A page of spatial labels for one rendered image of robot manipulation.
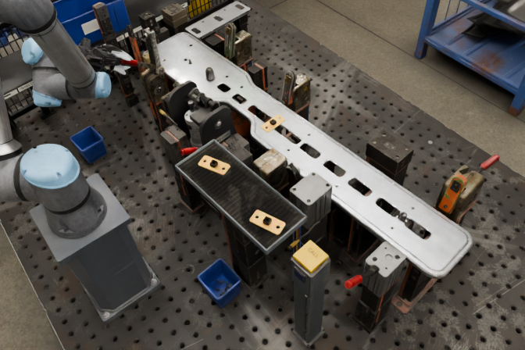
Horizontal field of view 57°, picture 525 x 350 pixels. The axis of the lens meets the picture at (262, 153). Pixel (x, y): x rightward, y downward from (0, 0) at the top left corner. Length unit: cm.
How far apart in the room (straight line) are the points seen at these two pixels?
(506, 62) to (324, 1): 149
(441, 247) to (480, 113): 196
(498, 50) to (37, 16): 290
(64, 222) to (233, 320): 60
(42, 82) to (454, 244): 123
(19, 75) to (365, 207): 136
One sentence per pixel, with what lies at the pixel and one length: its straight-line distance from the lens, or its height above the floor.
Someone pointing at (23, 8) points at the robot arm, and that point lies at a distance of 120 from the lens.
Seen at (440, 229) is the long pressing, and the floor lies 100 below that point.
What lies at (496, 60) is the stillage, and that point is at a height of 17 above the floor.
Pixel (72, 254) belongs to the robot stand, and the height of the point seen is 110.
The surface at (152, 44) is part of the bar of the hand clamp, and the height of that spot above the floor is 117.
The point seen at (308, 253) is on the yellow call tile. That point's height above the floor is 116.
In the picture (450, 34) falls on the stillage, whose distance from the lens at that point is 358.
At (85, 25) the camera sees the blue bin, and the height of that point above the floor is 111.
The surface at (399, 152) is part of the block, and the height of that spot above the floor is 103.
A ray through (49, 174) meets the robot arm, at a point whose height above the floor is 132.
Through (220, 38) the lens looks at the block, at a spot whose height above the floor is 98.
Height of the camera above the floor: 217
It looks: 49 degrees down
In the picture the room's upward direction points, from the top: 5 degrees counter-clockwise
